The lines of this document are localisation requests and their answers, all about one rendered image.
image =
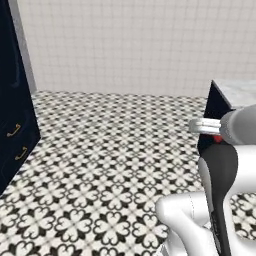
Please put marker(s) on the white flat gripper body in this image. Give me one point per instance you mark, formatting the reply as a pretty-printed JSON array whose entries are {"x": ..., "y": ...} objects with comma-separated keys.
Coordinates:
[{"x": 204, "y": 126}]

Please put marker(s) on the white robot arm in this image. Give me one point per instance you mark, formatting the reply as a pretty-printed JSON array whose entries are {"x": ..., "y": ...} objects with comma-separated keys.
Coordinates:
[{"x": 186, "y": 216}]

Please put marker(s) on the navy counter with marble top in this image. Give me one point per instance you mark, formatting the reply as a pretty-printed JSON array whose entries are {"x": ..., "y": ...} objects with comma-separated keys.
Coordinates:
[{"x": 216, "y": 103}]

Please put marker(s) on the small red round thing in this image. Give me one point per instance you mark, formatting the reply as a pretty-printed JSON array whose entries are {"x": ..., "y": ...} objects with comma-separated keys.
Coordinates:
[{"x": 217, "y": 138}]

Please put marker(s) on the dark navy cupboard run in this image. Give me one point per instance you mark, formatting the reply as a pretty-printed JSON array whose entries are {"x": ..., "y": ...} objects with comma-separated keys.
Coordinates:
[{"x": 13, "y": 100}]

